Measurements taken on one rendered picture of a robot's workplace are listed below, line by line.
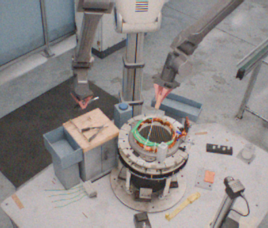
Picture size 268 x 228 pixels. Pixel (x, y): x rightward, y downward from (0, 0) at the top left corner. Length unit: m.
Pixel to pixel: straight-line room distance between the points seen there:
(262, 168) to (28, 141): 1.92
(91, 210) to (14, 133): 1.61
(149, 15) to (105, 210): 0.93
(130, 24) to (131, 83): 0.39
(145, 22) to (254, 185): 1.00
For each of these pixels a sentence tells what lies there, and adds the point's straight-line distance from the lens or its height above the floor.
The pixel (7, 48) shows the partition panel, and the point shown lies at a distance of 3.68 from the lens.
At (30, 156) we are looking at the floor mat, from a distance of 2.92.
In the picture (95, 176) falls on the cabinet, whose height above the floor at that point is 0.81.
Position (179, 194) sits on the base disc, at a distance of 1.73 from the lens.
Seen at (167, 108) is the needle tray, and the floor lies 1.05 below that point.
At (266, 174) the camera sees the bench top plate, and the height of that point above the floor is 0.78.
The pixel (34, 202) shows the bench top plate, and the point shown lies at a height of 0.78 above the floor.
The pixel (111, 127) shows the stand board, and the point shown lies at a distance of 1.61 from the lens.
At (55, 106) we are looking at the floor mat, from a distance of 3.31.
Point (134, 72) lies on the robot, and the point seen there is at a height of 1.13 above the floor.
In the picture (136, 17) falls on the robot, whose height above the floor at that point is 1.47.
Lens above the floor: 2.22
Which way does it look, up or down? 43 degrees down
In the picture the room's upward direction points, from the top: 4 degrees clockwise
